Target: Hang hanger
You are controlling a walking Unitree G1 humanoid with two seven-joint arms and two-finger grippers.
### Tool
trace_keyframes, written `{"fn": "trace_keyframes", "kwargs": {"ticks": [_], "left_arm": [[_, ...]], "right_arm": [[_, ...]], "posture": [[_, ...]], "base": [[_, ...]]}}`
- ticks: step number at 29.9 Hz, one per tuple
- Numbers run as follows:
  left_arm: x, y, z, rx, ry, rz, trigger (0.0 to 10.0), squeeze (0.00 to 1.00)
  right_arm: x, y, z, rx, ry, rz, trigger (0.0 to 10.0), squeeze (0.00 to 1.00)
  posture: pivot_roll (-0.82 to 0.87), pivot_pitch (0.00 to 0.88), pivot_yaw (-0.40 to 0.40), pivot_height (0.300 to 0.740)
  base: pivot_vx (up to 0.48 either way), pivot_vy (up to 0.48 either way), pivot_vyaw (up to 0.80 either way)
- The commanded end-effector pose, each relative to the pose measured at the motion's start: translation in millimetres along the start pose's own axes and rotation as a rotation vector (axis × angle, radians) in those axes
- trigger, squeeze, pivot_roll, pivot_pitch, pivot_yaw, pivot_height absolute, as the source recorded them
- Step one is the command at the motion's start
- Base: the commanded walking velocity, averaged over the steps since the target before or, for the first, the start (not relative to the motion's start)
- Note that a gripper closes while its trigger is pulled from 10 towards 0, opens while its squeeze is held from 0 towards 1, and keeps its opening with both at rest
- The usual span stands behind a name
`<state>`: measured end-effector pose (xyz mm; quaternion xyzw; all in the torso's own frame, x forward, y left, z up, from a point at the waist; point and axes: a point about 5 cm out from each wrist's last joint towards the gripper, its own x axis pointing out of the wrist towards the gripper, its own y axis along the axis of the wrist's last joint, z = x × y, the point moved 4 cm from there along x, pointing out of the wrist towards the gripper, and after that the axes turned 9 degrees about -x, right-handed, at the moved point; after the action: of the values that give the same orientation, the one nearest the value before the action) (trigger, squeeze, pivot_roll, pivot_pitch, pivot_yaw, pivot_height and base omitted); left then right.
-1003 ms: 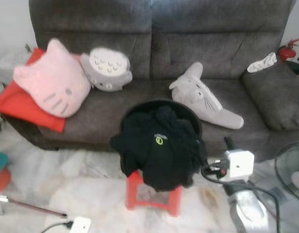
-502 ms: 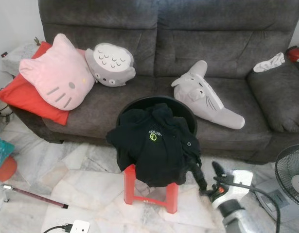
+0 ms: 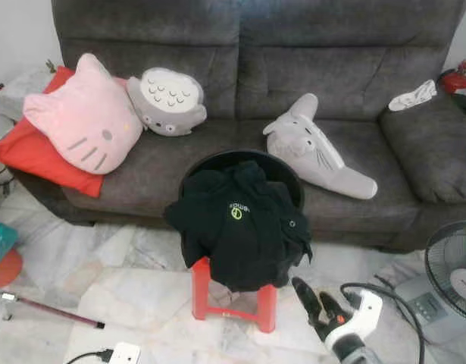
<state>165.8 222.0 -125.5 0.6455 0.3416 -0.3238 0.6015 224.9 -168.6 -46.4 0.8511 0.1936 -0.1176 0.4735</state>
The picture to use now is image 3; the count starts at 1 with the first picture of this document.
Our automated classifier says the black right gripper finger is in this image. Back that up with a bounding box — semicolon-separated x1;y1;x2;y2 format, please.
291;276;330;340
317;290;347;320

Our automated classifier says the black shirt green logo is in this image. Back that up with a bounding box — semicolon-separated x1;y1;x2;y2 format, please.
164;159;314;293

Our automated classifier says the grey standing fan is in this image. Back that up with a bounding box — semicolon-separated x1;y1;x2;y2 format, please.
393;220;466;346

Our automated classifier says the red plastic stool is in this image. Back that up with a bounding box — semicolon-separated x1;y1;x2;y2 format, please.
190;256;279;334

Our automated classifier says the grey totoro plush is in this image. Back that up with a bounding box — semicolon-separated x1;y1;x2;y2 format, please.
263;93;379;201

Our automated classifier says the black round laundry basket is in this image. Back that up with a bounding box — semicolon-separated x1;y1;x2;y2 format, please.
178;149;305;228

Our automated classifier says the white sock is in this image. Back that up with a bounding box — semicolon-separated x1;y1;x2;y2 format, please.
388;79;438;113

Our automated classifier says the round grey owl plush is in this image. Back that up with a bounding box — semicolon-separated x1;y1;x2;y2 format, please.
127;67;208;137

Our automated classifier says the dark grey fabric sofa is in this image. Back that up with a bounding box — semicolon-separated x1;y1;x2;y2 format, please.
9;0;466;253

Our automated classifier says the red fire extinguisher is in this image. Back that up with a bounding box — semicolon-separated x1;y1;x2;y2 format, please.
437;58;466;95

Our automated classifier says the pink cat face cushion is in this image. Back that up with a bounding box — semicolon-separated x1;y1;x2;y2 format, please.
22;52;144;175

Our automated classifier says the red plastic bin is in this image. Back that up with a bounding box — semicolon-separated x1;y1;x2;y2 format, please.
0;249;25;289

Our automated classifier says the red cushion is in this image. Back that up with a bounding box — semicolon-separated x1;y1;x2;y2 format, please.
0;66;105;199

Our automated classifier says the white lace side table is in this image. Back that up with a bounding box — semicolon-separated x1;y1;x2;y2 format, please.
0;68;55;115

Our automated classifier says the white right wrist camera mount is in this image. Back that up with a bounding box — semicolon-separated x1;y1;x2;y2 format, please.
324;288;385;351

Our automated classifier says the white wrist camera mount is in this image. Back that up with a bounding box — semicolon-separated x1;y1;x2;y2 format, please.
108;343;141;364
324;288;385;351

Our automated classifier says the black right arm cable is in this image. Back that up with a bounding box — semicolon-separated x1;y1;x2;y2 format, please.
339;282;424;364

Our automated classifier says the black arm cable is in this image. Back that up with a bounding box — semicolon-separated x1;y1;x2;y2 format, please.
64;347;114;364
339;282;424;364

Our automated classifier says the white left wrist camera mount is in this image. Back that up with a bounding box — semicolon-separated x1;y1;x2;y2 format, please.
108;343;141;364

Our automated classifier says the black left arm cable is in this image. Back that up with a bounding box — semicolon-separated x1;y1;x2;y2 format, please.
64;347;114;364

